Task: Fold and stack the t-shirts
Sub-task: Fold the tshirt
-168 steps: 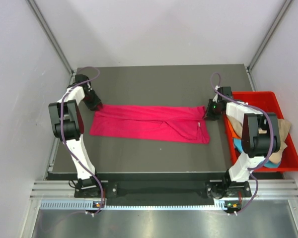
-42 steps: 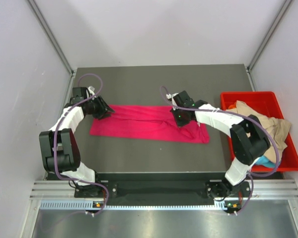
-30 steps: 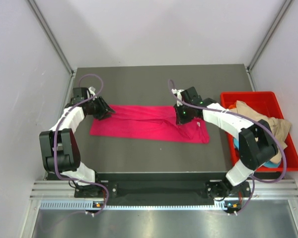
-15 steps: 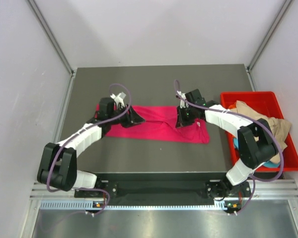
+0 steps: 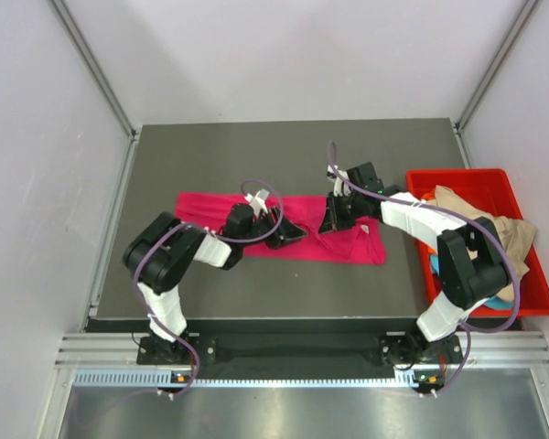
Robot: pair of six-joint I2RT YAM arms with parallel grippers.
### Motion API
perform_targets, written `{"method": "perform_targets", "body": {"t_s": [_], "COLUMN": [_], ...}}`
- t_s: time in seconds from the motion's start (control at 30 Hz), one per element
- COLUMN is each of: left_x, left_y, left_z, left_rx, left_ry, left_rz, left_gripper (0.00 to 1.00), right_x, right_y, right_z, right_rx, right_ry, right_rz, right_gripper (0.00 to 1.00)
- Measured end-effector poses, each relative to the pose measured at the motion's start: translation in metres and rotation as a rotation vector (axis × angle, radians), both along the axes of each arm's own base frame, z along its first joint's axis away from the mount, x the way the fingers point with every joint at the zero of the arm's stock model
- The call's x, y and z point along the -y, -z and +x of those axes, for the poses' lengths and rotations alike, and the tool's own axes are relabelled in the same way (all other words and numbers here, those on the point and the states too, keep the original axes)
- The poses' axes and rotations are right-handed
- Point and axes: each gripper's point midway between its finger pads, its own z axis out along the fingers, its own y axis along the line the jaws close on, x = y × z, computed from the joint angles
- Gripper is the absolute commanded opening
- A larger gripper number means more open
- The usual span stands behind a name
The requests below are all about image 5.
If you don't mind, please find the purple cable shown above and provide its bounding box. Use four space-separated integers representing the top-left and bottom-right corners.
132 178 285 397
326 140 522 399

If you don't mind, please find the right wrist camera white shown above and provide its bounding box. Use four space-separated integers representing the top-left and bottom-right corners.
326 166 351 197

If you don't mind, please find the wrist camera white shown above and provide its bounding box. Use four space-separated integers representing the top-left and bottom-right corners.
326 166 351 197
245 189 270 218

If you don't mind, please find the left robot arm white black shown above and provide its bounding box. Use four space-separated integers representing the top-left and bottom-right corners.
123 203 307 364

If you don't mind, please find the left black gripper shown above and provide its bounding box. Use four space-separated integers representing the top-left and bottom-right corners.
240 205 307 249

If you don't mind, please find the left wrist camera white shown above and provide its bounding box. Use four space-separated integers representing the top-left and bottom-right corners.
245 189 270 218

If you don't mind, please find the red plastic bin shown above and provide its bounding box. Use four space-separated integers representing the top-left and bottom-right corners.
406 169 549 317

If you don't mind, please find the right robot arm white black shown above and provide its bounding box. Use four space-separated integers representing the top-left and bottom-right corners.
318 163 511 366

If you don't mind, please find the slotted cable duct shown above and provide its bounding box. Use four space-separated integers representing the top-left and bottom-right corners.
73 369 441 389

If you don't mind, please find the orange t shirt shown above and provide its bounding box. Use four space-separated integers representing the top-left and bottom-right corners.
422 187 437 255

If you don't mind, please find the beige t shirt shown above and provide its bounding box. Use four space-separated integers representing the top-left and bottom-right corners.
423 200 520 310

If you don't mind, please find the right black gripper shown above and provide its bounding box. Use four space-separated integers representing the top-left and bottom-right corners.
319 191 365 234

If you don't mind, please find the blue t shirt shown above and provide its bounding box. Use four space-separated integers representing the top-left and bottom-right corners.
428 253 513 311

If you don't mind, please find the aluminium frame rail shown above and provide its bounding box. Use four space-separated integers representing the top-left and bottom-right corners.
55 331 549 369

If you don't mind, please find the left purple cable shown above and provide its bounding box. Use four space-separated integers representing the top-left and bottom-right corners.
132 178 285 397

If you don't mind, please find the pink t shirt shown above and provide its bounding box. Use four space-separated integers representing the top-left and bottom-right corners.
175 192 386 265

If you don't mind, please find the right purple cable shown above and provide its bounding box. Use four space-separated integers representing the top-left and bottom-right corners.
326 140 522 399

